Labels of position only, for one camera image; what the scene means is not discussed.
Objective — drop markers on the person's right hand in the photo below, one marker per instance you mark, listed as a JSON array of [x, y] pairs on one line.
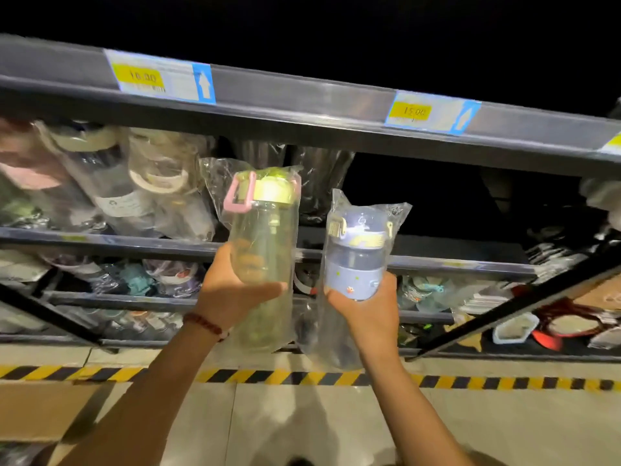
[[373, 325]]

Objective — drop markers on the person's left hand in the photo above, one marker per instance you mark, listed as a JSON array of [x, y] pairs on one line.
[[228, 296]]

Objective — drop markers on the black metal store shelving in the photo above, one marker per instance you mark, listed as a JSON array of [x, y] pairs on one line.
[[291, 92]]

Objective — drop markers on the brown cardboard box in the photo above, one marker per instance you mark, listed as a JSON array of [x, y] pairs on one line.
[[43, 412]]

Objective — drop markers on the person's left forearm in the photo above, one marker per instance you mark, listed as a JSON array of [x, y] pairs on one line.
[[145, 412]]

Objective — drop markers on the person's right forearm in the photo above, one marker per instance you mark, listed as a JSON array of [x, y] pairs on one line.
[[417, 417]]

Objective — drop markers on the tan bear shaped item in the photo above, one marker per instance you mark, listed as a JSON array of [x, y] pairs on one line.
[[466, 337]]

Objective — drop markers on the stack of clear plastic packs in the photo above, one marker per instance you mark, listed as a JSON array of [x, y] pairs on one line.
[[485, 300]]

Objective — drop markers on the white blue framed mirror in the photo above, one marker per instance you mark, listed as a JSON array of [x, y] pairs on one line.
[[514, 330]]

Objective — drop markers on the red round mirror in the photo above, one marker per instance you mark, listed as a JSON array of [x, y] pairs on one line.
[[572, 325]]

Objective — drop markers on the yellow white price label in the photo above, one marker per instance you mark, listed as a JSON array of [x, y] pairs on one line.
[[412, 111], [140, 75], [613, 143]]

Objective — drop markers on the brown tote bag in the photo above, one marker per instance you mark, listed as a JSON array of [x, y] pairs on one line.
[[604, 293]]

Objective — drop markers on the white oval mirror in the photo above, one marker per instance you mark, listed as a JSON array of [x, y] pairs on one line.
[[606, 339]]

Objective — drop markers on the white hanging cloth packs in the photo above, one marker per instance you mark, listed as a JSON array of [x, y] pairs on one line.
[[604, 198]]

